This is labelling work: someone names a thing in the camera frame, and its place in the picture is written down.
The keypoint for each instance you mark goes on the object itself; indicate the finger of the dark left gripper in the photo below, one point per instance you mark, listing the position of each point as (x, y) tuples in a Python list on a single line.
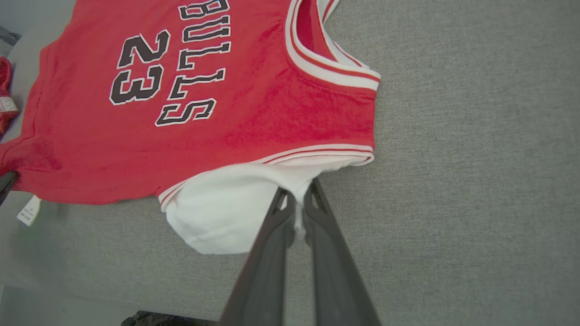
[(6, 183)]

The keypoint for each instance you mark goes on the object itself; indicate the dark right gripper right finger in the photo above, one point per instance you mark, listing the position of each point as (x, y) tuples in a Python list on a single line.
[(335, 280)]

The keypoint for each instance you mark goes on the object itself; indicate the red Bulls jersey white sleeves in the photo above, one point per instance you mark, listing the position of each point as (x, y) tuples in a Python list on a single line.
[(249, 113)]

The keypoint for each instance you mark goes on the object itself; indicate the dark robot base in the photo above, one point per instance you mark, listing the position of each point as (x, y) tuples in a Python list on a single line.
[(158, 319)]

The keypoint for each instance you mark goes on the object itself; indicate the red shorts white stripe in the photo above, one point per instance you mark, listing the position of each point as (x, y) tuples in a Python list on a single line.
[(5, 90)]

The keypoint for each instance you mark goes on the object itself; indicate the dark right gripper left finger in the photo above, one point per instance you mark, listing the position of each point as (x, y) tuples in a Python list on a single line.
[(265, 271)]

